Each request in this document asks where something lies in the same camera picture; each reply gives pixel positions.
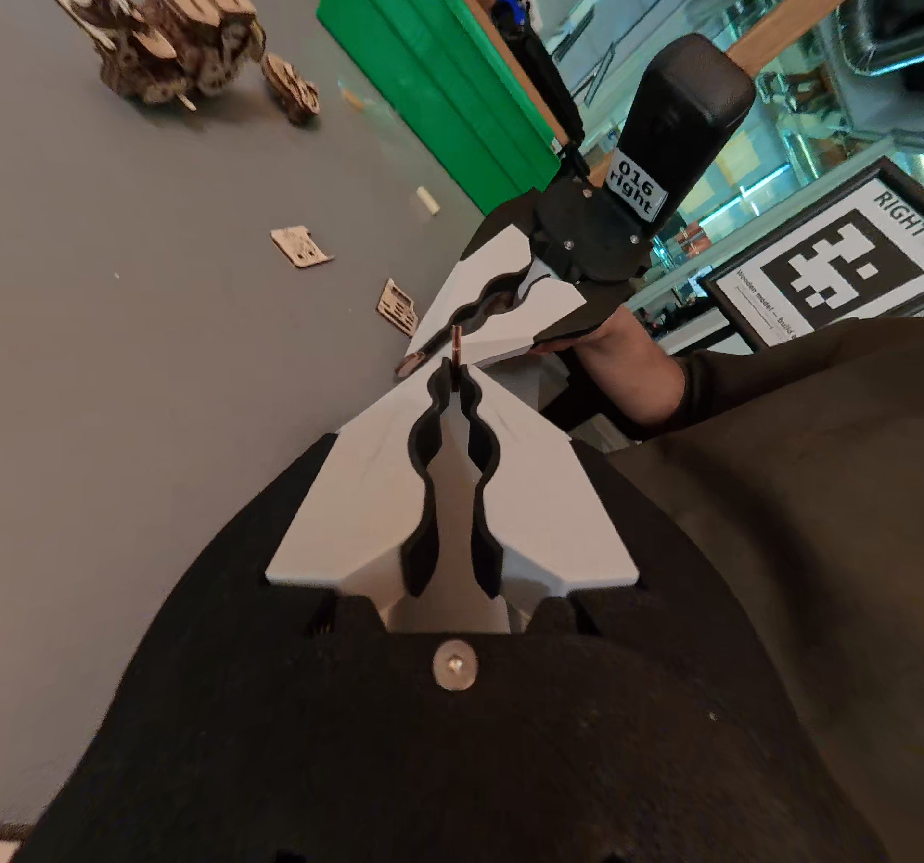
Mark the framed black-white marker sign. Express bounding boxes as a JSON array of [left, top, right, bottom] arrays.
[[704, 156, 924, 352]]

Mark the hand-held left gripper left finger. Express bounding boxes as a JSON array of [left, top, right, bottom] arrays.
[[264, 361, 454, 635]]

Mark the person's olive shirt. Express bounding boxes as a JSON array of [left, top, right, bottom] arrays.
[[541, 315, 924, 863]]

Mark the person's right hand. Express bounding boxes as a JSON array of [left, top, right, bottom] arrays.
[[536, 306, 641, 359]]

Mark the wooden offcut with slot grid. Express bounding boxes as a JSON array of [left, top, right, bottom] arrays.
[[375, 277, 420, 339]]

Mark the round wooden gear model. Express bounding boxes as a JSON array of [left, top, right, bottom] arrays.
[[260, 52, 322, 124]]

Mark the person's right forearm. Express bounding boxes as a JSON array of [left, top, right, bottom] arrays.
[[574, 322, 688, 432]]

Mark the wooden motorcycle model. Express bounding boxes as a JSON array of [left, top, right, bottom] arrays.
[[42, 0, 267, 112]]

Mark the wooden offcut with square holes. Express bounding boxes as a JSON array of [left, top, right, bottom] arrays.
[[269, 225, 335, 270]]

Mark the grey desk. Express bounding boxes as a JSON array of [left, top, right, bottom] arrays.
[[0, 0, 571, 842]]

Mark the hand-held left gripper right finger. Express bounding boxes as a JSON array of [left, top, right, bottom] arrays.
[[459, 364, 641, 632]]

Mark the green plastic bin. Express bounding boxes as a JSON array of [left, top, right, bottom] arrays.
[[315, 0, 563, 215]]

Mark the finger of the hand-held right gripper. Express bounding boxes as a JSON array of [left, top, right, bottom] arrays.
[[461, 277, 589, 368], [404, 223, 535, 359]]

